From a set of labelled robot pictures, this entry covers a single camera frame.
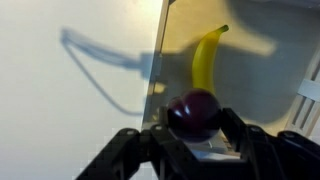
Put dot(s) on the light wooden crate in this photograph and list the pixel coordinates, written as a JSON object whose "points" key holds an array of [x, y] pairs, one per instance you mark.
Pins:
{"points": [[253, 83]]}

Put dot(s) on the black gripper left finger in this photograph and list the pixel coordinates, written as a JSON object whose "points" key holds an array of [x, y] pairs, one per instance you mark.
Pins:
{"points": [[140, 156]]}

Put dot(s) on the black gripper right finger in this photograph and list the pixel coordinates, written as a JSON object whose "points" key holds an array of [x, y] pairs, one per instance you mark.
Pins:
{"points": [[283, 156]]}

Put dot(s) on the yellow banana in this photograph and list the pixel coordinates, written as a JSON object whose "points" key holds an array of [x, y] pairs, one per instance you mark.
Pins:
{"points": [[203, 63]]}

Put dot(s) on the dark purple plum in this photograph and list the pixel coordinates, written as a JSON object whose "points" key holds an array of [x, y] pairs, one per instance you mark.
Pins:
{"points": [[194, 115]]}

